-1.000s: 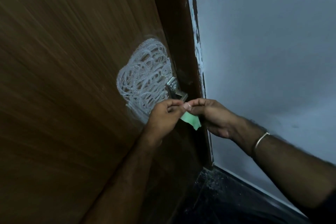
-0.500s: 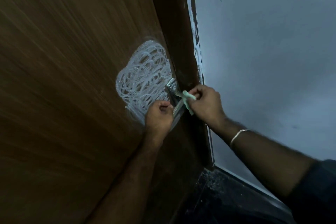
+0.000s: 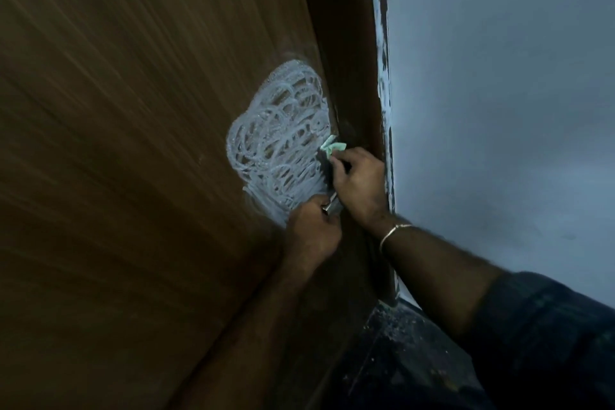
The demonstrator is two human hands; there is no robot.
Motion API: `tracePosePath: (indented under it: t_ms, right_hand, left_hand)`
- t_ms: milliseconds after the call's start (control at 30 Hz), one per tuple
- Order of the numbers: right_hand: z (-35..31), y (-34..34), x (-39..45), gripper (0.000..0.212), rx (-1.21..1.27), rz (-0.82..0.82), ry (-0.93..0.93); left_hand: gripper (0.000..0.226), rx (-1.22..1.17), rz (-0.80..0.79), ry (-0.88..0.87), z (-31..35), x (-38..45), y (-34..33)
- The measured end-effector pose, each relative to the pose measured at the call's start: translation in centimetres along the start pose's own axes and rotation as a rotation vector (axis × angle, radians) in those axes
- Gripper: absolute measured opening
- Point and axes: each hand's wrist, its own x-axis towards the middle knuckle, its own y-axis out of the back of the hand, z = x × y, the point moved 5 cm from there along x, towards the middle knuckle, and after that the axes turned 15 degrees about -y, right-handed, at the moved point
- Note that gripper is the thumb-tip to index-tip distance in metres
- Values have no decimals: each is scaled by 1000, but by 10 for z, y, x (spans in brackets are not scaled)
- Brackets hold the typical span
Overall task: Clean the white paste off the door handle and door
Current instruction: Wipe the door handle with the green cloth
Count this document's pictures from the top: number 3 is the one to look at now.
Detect brown wooden door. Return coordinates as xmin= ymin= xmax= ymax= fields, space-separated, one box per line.
xmin=0 ymin=0 xmax=385 ymax=410

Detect person's left forearm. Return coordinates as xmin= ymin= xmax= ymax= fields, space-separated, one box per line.
xmin=168 ymin=250 xmax=327 ymax=410

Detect silver metal door handle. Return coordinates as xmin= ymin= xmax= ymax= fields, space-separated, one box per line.
xmin=319 ymin=147 xmax=345 ymax=216

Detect person's right forearm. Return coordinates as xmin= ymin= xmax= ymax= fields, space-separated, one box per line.
xmin=377 ymin=215 xmax=505 ymax=343

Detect green cleaning cloth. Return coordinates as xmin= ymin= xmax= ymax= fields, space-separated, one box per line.
xmin=319 ymin=134 xmax=348 ymax=161

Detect person's right hand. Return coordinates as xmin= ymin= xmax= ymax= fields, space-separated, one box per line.
xmin=328 ymin=146 xmax=393 ymax=233

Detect thin metal bracelet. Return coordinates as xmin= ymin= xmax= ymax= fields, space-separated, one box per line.
xmin=378 ymin=223 xmax=414 ymax=254

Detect person's left hand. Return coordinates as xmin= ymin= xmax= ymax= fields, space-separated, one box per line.
xmin=286 ymin=193 xmax=343 ymax=271

